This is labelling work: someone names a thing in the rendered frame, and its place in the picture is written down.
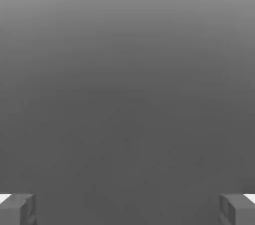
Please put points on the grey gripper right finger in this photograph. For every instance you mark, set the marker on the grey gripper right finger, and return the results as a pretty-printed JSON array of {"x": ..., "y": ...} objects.
[{"x": 239, "y": 210}]

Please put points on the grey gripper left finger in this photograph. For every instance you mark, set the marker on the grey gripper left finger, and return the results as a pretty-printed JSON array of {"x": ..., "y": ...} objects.
[{"x": 16, "y": 210}]

